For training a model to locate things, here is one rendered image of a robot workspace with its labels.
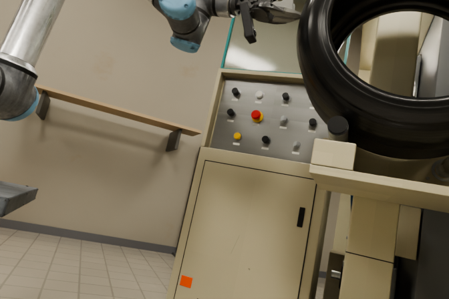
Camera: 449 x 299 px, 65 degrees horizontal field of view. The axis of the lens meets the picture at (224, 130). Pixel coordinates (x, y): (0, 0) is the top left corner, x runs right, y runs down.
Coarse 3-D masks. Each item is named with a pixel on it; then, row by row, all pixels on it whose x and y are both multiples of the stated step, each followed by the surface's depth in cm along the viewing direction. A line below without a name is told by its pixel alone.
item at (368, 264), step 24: (384, 24) 118; (408, 24) 115; (384, 48) 116; (408, 48) 114; (384, 72) 114; (408, 72) 112; (408, 96) 110; (360, 216) 105; (384, 216) 103; (360, 240) 104; (384, 240) 102; (360, 264) 102; (384, 264) 100; (360, 288) 101; (384, 288) 99
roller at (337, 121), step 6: (330, 120) 79; (336, 120) 78; (342, 120) 78; (330, 126) 78; (336, 126) 78; (342, 126) 77; (348, 126) 78; (330, 132) 78; (336, 132) 78; (342, 132) 77; (330, 138) 85; (336, 138) 81; (342, 138) 81
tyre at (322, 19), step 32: (320, 0) 86; (352, 0) 108; (384, 0) 108; (416, 0) 105; (448, 0) 102; (320, 32) 84; (352, 32) 112; (320, 64) 82; (320, 96) 84; (352, 96) 78; (384, 96) 75; (448, 96) 71; (352, 128) 82; (384, 128) 76; (416, 128) 73; (448, 128) 72
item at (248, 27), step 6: (240, 6) 103; (246, 6) 103; (246, 12) 102; (246, 18) 102; (252, 18) 105; (246, 24) 101; (252, 24) 103; (246, 30) 101; (252, 30) 101; (246, 36) 101; (252, 36) 100; (252, 42) 104
